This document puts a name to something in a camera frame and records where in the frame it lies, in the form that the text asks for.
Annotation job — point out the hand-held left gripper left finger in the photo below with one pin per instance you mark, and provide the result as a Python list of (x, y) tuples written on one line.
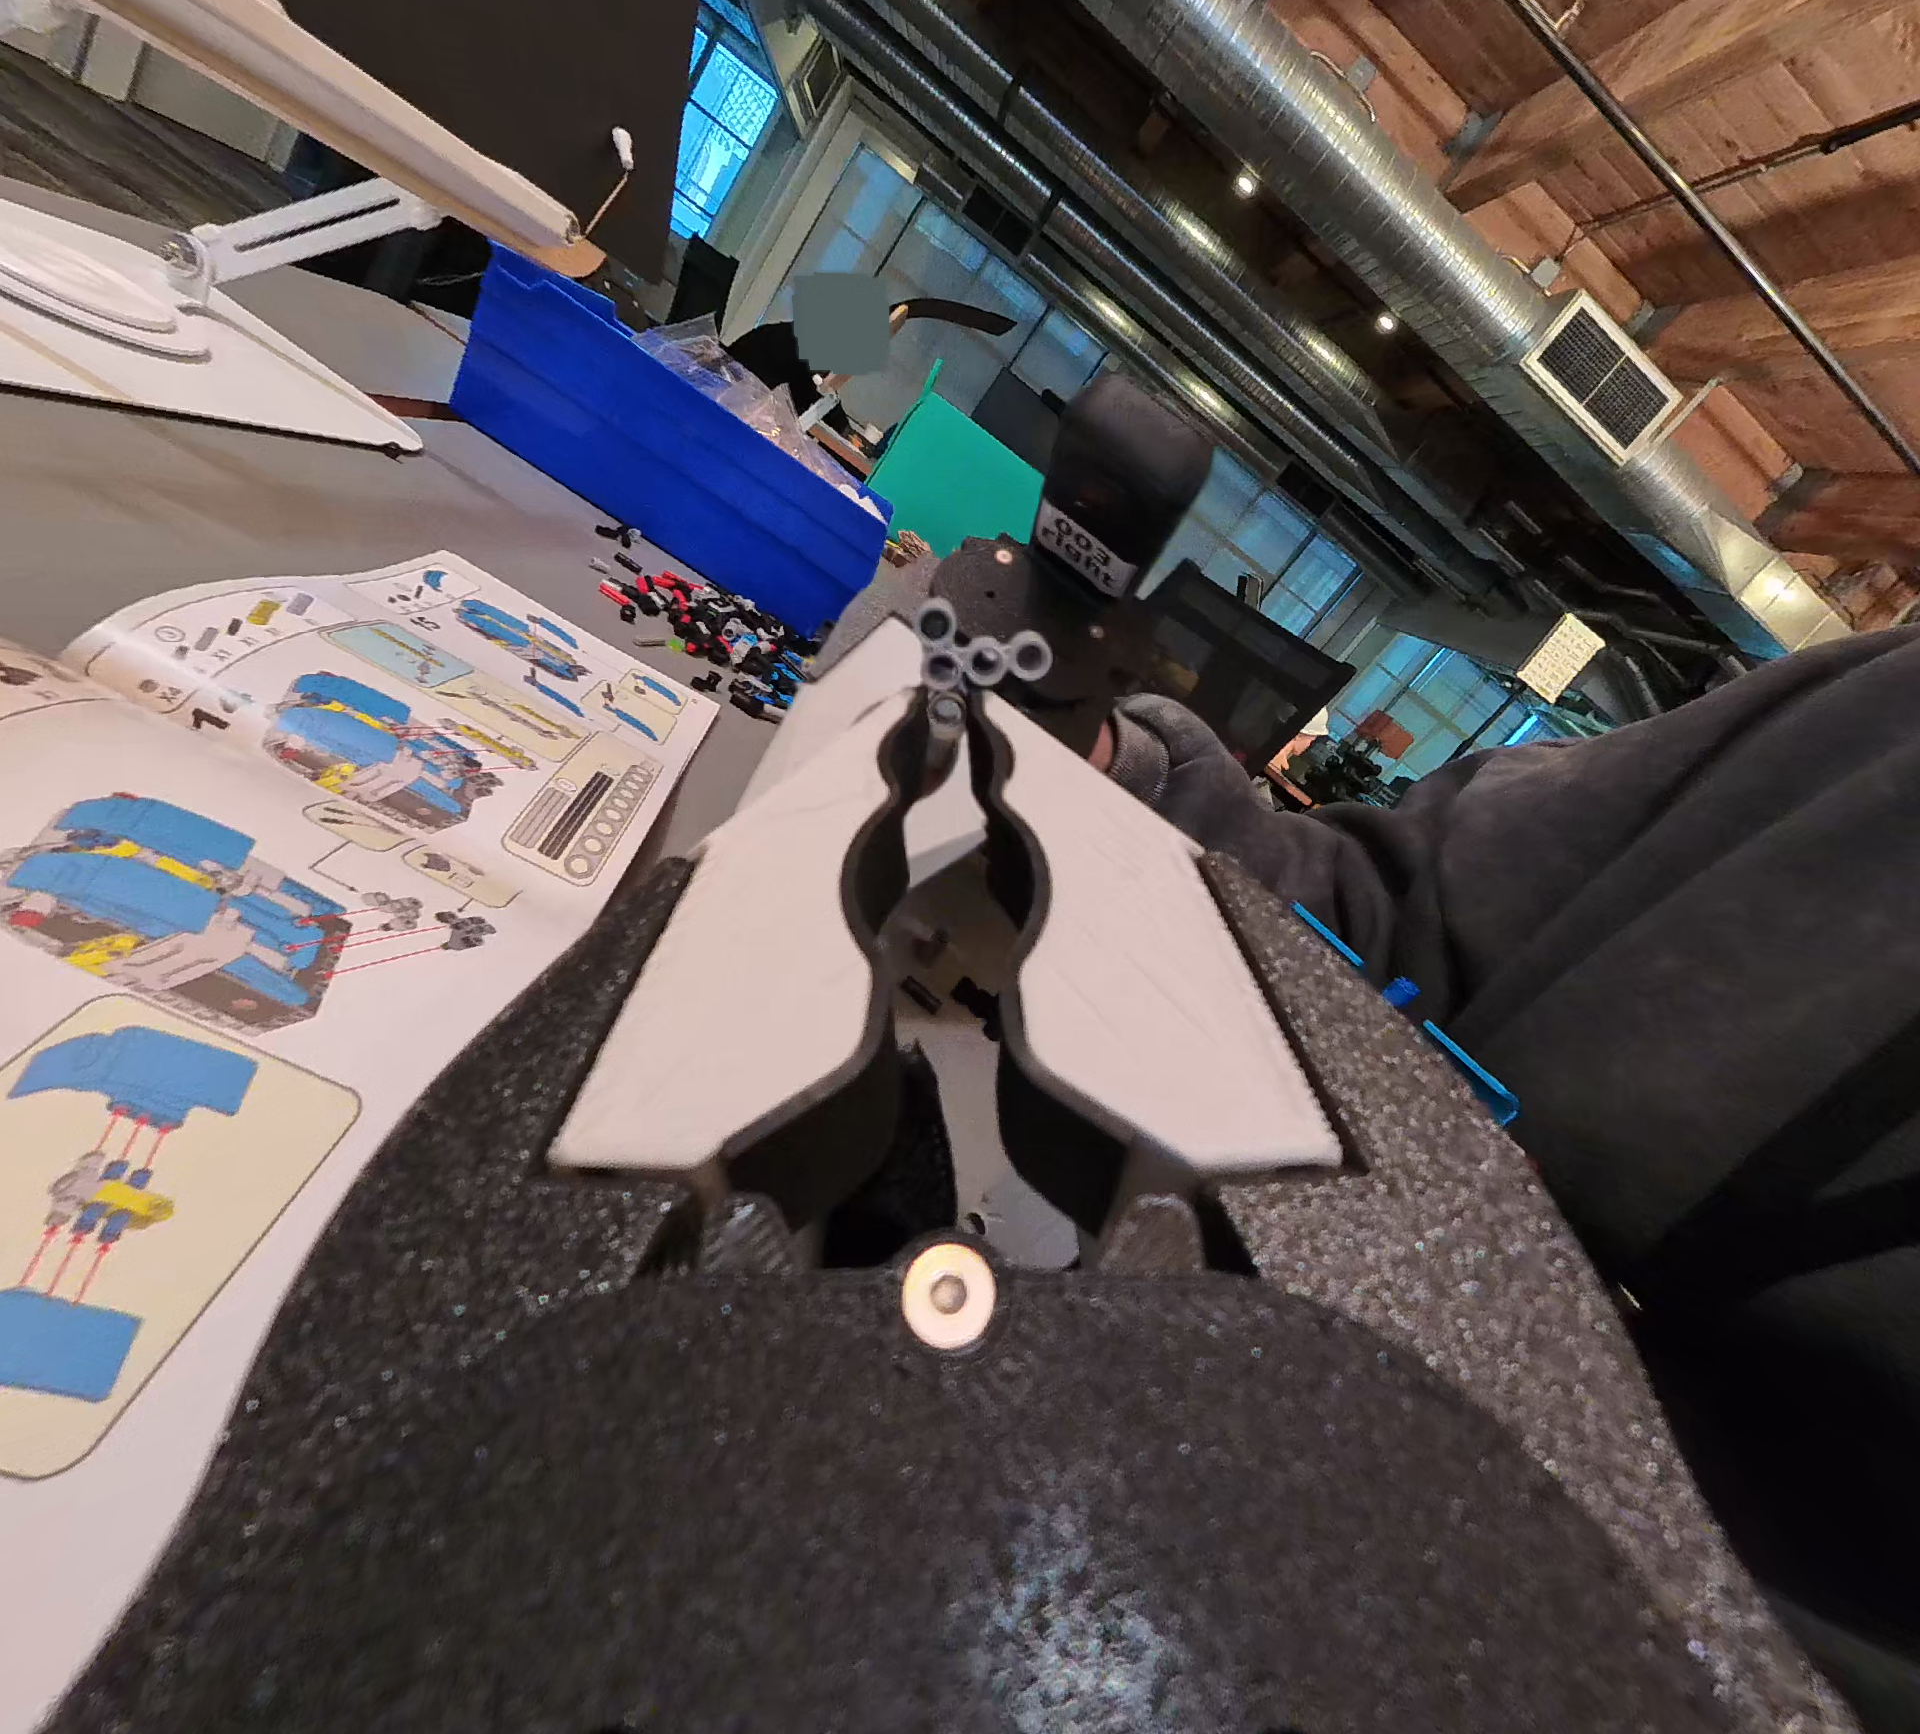
[(722, 1001)]

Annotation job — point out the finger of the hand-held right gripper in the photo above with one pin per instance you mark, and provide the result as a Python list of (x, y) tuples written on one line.
[(851, 699)]

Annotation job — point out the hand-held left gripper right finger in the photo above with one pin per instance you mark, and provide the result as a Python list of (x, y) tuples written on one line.
[(1169, 1001)]

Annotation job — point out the grey beam with holes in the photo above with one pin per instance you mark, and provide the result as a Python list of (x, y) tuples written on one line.
[(942, 666)]

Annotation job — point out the pile of building block parts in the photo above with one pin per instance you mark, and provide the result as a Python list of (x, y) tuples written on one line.
[(722, 621)]

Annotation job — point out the building instruction booklet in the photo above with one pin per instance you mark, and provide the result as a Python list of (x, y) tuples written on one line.
[(302, 1090)]

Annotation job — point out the person's right forearm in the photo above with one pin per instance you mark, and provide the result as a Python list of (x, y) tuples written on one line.
[(1260, 815)]

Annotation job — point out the white desk lamp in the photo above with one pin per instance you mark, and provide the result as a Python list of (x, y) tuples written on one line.
[(302, 72)]

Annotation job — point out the teal green panel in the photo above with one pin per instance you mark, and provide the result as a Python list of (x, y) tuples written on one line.
[(942, 474)]

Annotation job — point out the blue plastic bin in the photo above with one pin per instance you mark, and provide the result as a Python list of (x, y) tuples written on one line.
[(644, 446)]

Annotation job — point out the heap of clear plastic bags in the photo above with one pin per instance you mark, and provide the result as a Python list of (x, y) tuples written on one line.
[(735, 392)]

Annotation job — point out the wooden table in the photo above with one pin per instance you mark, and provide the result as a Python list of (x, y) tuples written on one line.
[(563, 262)]

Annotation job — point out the white air vent grille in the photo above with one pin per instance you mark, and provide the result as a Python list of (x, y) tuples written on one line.
[(1602, 373)]

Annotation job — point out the black ceiling pipe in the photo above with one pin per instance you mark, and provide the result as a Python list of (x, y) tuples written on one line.
[(1648, 143)]

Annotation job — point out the white wall chart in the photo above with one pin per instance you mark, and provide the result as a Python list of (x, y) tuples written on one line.
[(1560, 660)]

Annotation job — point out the silver ventilation duct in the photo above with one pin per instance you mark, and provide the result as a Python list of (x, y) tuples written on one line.
[(1347, 130)]

